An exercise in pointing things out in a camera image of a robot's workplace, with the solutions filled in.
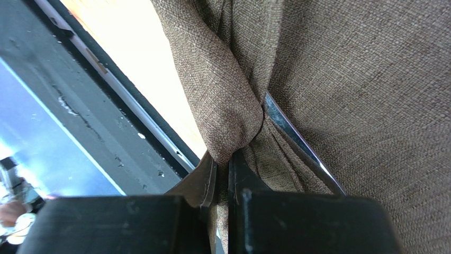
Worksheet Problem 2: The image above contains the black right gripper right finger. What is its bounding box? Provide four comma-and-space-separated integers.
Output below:
228, 151, 404, 253

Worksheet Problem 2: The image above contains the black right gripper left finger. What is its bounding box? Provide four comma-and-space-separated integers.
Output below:
18, 153, 218, 253

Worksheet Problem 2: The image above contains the silver table knife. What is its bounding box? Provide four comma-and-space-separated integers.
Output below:
264, 92, 346, 196

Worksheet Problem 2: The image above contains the olive brown cloth napkin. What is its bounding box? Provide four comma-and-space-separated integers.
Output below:
152, 1, 450, 253

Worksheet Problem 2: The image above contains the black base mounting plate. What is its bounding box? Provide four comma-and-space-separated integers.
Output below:
1, 1, 199, 197

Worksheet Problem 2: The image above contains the colourful clutter below table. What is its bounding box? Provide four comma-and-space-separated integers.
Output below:
1, 157, 45, 253

